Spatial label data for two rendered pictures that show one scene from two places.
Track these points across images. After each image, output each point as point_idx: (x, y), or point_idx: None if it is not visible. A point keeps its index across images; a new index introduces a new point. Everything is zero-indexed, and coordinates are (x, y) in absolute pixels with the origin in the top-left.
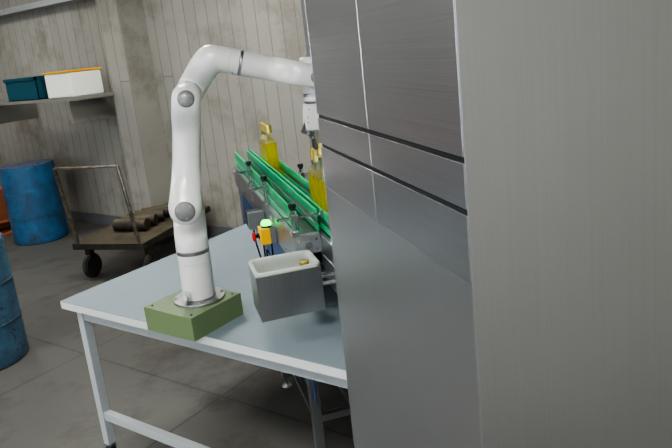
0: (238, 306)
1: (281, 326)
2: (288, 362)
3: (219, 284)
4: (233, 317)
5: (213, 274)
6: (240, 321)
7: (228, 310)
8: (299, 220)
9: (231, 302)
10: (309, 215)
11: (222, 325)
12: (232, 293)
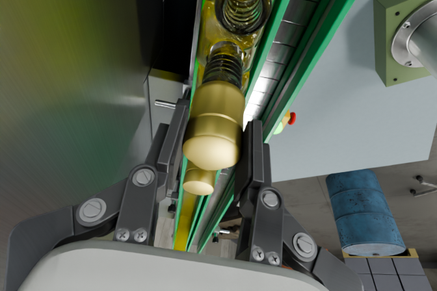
0: None
1: None
2: None
3: (316, 103)
4: None
5: (301, 127)
6: None
7: None
8: (263, 67)
9: None
10: None
11: None
12: (398, 12)
